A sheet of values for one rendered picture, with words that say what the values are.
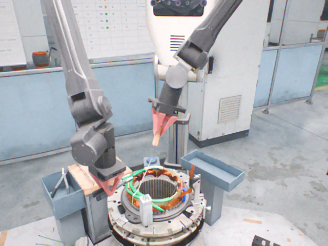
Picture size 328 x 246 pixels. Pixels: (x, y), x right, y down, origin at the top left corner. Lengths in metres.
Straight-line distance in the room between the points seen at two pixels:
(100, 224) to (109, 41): 2.16
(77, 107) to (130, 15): 2.43
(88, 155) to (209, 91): 2.57
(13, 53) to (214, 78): 2.04
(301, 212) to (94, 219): 1.98
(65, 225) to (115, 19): 2.26
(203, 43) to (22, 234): 1.08
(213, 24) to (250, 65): 2.66
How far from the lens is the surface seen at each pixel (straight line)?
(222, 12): 0.69
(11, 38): 2.86
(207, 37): 0.70
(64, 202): 1.02
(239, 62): 3.21
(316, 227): 2.62
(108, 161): 0.67
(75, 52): 0.64
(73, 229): 1.15
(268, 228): 1.31
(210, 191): 1.14
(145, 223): 0.80
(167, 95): 0.72
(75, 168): 1.14
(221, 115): 3.28
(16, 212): 2.75
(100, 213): 1.12
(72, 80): 0.64
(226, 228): 1.26
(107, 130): 0.63
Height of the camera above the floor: 1.68
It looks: 26 degrees down
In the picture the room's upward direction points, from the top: straight up
